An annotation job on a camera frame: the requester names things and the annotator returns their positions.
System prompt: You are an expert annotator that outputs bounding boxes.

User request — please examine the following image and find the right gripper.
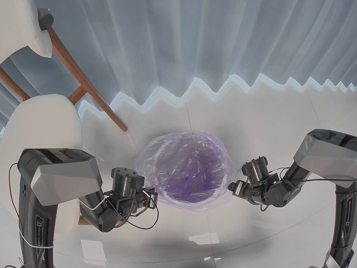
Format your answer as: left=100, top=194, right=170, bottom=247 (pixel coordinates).
left=232, top=180, right=253, bottom=202

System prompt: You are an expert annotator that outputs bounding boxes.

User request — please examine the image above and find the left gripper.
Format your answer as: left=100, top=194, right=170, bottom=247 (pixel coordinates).
left=133, top=188, right=159, bottom=215

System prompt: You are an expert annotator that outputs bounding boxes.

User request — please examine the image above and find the purple plastic bag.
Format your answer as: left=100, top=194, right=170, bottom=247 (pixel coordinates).
left=133, top=131, right=241, bottom=213

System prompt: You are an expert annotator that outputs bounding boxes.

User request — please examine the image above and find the white trash bin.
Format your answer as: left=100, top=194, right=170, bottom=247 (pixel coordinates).
left=149, top=140, right=231, bottom=206

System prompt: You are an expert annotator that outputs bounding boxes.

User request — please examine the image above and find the white cushioned wooden chair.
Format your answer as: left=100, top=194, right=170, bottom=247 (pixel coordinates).
left=0, top=0, right=128, bottom=233

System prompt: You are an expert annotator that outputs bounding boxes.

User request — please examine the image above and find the pale blue curtain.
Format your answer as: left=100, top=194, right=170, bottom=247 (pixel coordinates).
left=0, top=0, right=357, bottom=130

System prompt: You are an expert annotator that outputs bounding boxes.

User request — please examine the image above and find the black cable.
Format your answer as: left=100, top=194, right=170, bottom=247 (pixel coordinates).
left=268, top=166, right=357, bottom=184
left=121, top=197, right=160, bottom=231

